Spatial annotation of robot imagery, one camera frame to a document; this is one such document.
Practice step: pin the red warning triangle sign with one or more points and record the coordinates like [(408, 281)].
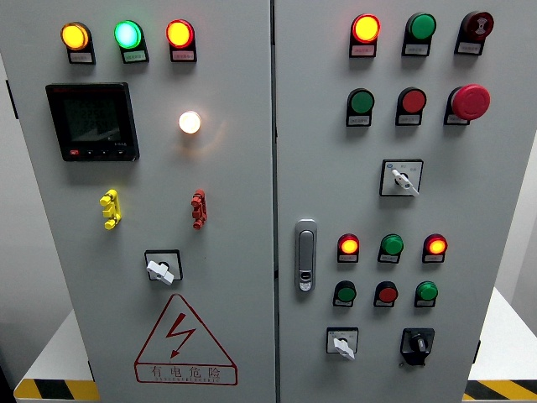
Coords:
[(186, 371)]

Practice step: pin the black knob turn switch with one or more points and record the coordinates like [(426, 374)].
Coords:
[(418, 343)]

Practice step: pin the large yellow lit lamp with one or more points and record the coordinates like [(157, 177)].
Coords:
[(74, 36)]

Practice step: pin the large green push button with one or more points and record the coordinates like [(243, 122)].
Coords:
[(362, 101)]

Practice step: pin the large green lit lamp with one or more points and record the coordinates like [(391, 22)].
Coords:
[(128, 34)]

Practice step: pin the black yellow striped tape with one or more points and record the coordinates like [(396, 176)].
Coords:
[(54, 390), (503, 389)]

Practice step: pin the large red stop button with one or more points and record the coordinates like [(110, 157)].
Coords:
[(470, 102)]

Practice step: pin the large red push button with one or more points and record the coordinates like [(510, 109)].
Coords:
[(413, 101)]

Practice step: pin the white lit lamp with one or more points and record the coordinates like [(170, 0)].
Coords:
[(190, 122)]

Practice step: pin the small green push button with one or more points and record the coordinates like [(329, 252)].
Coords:
[(346, 294)]

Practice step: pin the pale grey door with lock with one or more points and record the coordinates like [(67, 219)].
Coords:
[(335, 193)]

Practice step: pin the dark red buzzer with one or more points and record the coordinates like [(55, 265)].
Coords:
[(479, 24)]

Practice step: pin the large red lit lamp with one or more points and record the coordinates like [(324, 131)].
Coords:
[(366, 28), (179, 33)]

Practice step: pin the large green unlit lamp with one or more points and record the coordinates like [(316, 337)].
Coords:
[(422, 26)]

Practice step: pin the small green domed lamp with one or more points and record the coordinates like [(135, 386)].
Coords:
[(427, 291), (392, 244)]

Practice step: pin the black digital display meter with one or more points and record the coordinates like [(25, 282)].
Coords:
[(92, 121)]

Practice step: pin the pale grey cabinet door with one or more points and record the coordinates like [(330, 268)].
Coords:
[(235, 189)]

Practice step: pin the black door hinge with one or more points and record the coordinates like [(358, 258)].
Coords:
[(11, 98), (477, 352), (90, 370)]

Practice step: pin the small red lit lamp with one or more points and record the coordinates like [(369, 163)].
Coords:
[(348, 245), (436, 245)]

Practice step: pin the small red push button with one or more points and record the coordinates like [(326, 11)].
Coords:
[(387, 294)]

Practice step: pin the silver door lock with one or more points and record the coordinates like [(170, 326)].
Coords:
[(306, 256)]

